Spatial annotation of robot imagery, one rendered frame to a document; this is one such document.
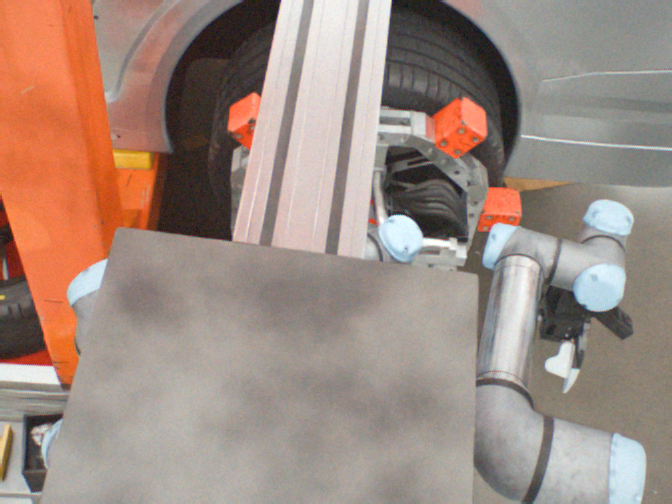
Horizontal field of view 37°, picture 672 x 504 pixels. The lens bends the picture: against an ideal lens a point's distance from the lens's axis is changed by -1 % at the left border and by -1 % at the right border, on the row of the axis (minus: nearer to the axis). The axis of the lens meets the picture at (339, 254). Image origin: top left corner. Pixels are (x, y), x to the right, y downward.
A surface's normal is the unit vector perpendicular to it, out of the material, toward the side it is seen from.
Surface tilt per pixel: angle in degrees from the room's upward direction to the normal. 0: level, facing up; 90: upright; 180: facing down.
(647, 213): 0
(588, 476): 30
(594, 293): 74
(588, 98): 90
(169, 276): 0
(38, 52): 90
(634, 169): 90
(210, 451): 0
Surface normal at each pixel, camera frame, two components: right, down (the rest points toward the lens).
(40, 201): -0.02, 0.82
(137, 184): 0.08, -0.57
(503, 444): -0.42, -0.31
